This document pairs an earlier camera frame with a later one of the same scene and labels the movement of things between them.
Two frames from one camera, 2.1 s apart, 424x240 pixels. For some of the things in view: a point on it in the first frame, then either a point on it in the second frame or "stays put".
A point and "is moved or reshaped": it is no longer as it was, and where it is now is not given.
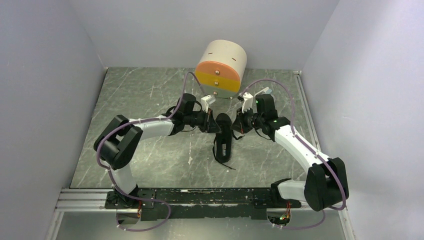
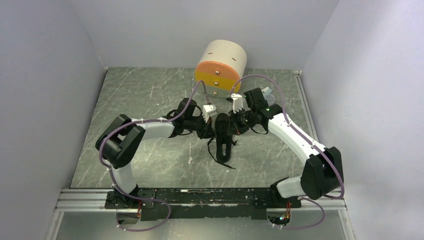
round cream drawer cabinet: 221,66 stays put
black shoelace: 212,146 is moved or reshaped
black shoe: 224,139 stays put
